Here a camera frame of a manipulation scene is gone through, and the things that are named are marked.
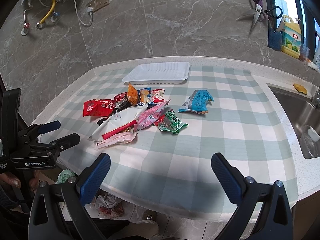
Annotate pink snack bar packet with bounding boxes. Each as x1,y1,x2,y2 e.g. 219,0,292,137
133,100,170,132

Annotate pale pink snack packet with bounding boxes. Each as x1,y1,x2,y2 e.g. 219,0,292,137
95,132,137,150

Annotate crumpled cloth on floor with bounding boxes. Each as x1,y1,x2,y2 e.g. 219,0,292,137
91,190,124,219

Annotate white long snack packet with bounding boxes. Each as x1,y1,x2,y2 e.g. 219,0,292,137
89,105,148,142

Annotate orange snack packet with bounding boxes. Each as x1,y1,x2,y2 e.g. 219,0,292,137
127,83,139,106

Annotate red white fruit packet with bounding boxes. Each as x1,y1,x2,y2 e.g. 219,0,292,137
151,89,165,103

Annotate gold wall socket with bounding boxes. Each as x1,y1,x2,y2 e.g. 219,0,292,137
86,0,110,12

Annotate yellow sponge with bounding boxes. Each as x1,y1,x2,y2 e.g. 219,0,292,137
293,83,308,95

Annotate person's shoe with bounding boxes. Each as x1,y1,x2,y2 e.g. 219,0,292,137
125,210,159,239

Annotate white power cable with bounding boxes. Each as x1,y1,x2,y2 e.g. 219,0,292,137
37,0,94,27

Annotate yellow gas hose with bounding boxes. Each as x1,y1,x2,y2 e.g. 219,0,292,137
35,0,57,29

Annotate blue chip snack packet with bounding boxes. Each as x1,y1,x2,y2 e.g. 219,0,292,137
138,87,153,104

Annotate green white checkered tablecloth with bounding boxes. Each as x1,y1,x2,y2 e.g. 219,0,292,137
49,64,299,222

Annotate stainless steel sink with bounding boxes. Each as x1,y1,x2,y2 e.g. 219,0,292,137
266,82,320,159

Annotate glass bowl in sink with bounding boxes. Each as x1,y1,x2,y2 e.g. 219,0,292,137
299,125,320,159

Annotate kitchen scissors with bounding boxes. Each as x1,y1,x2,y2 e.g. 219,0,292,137
250,0,283,31

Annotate light blue snack packet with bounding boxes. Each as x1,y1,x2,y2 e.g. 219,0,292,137
178,89,214,114

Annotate black snack packet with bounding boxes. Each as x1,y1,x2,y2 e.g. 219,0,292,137
111,96,132,115

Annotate person's left hand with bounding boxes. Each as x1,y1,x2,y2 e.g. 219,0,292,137
0,172,40,193

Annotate yellow dish soap bottle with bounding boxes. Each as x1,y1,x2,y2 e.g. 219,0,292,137
281,15,302,59

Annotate white plastic tray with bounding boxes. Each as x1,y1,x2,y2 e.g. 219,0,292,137
122,62,190,85

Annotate large red snack packet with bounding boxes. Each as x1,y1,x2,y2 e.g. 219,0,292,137
82,99,115,117

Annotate green snack packet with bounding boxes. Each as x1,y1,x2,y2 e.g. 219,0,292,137
157,109,188,134

